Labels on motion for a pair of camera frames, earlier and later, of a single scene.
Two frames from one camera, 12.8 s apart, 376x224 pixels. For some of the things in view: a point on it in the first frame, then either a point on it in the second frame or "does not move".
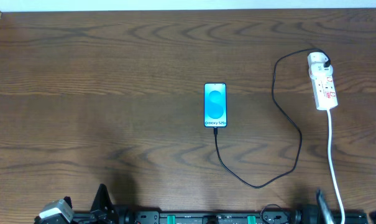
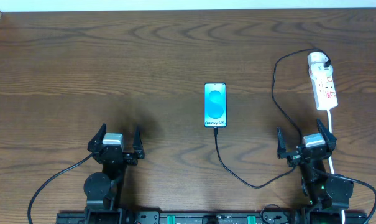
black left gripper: x=97 y=213 to x=114 y=156
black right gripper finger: x=327 y=217 to x=330 y=139
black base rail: x=238 y=216 does not move
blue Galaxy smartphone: x=215 y=104 does not move
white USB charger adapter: x=316 y=70 does not move
